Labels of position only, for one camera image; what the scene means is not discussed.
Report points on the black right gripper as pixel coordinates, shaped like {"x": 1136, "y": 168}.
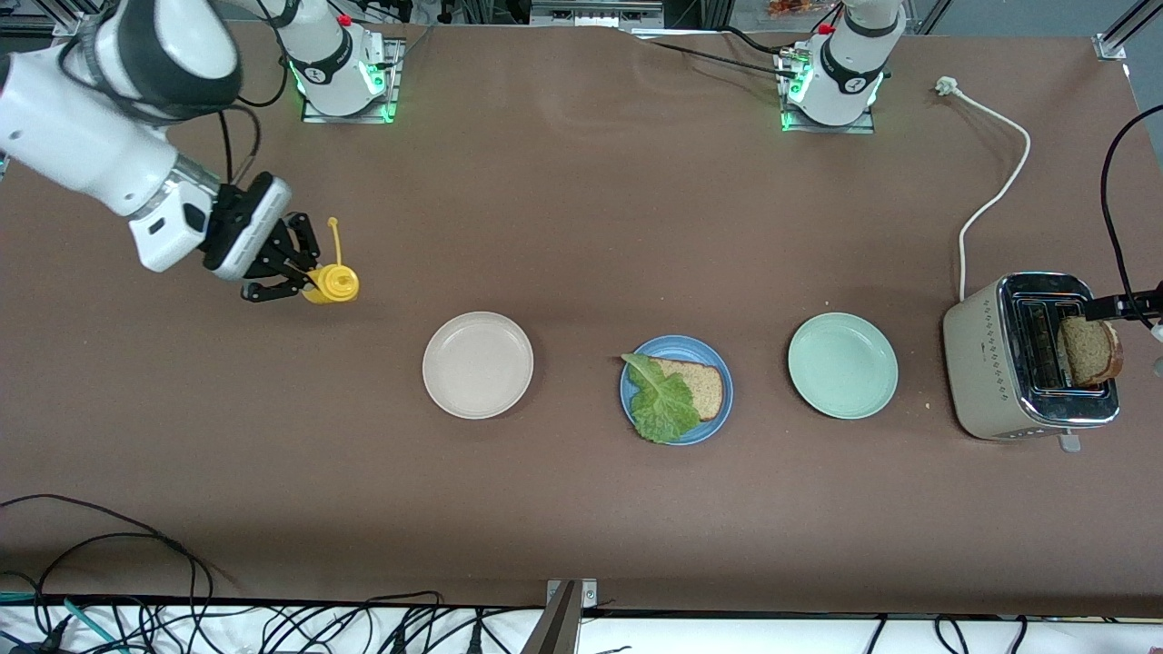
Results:
{"x": 226, "y": 222}

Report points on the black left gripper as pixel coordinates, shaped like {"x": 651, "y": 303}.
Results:
{"x": 1129, "y": 304}

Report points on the yellow mustard squeeze bottle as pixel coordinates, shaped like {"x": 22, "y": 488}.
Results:
{"x": 338, "y": 283}

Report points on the brown bread slice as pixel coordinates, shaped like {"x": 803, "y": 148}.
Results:
{"x": 709, "y": 391}
{"x": 1086, "y": 356}

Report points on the green lettuce leaf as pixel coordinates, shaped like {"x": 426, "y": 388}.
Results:
{"x": 668, "y": 413}

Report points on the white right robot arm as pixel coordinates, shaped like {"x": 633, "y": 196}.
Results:
{"x": 82, "y": 127}

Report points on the beige plate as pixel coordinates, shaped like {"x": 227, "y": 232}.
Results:
{"x": 477, "y": 363}

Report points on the green plate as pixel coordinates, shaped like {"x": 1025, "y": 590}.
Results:
{"x": 843, "y": 365}

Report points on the blue plate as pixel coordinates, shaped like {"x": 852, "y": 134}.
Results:
{"x": 716, "y": 425}

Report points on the beige chrome toaster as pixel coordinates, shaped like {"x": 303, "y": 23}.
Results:
{"x": 986, "y": 363}

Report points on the grey metal box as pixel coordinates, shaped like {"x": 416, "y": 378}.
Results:
{"x": 595, "y": 14}

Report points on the colourful snack packet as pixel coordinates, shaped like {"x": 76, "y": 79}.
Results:
{"x": 795, "y": 7}

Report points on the aluminium frame profile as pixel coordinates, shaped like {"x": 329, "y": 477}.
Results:
{"x": 1110, "y": 45}

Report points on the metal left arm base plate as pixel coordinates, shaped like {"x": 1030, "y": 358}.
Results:
{"x": 831, "y": 129}

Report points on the metal table edge bracket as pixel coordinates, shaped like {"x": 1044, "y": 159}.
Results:
{"x": 568, "y": 599}

